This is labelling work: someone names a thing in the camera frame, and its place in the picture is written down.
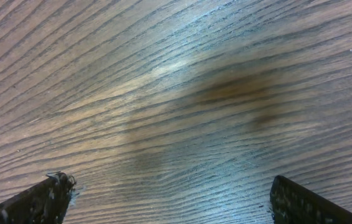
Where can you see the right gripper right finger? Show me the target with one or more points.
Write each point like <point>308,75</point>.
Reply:
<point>294,204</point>

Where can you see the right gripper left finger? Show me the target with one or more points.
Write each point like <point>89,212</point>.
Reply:
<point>44,203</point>

